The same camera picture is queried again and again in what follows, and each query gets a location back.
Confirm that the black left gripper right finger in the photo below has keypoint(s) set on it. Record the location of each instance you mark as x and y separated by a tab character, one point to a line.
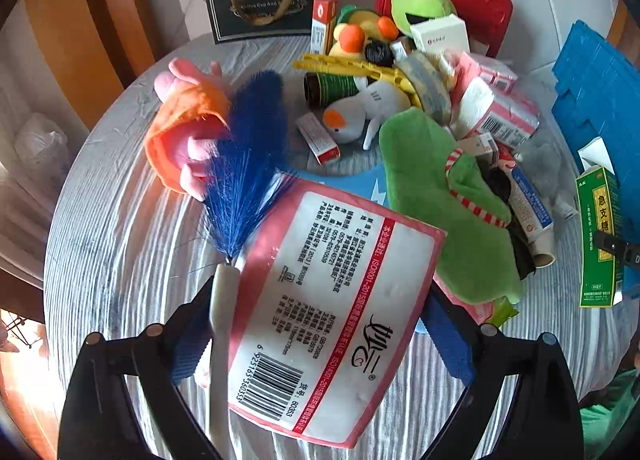
543	420

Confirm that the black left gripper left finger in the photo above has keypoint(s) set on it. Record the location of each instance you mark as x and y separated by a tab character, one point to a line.
98	419

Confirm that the green medicine box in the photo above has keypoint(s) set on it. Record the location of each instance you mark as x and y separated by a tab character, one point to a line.
599	212

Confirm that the cardboard tube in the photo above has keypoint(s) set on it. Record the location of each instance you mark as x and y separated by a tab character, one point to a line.
541	245

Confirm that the striped grey tablecloth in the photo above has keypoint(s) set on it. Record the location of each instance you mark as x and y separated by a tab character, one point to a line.
123	252

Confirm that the blue plastic storage bin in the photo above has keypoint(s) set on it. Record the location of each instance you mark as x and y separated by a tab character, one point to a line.
597	110

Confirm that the pink white tissue pack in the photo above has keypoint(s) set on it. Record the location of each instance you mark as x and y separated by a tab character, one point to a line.
483	108

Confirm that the green cloth with striped trim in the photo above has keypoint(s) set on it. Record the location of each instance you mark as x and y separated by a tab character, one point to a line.
476	263

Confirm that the clear plastic bag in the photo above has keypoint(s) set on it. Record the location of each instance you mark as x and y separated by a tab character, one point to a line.
41	147

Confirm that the blue feather duster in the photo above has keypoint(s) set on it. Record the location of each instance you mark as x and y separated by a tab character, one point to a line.
242	185

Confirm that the white duck plush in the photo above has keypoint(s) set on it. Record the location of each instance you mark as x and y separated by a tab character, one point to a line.
363	115

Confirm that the pig plush orange dress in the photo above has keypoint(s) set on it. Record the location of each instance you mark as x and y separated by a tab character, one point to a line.
194	114

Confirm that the green frog plush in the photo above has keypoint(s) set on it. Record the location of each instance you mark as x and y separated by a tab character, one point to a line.
408	12

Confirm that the yellow plastic clip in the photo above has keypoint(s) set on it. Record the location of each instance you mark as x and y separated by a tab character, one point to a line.
336	65

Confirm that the dark green can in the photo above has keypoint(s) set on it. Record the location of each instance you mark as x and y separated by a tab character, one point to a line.
322	89

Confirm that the yellow duck toy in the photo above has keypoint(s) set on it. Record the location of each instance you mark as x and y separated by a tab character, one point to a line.
356	28

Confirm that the small red white box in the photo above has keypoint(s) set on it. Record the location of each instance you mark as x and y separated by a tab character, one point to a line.
323	20

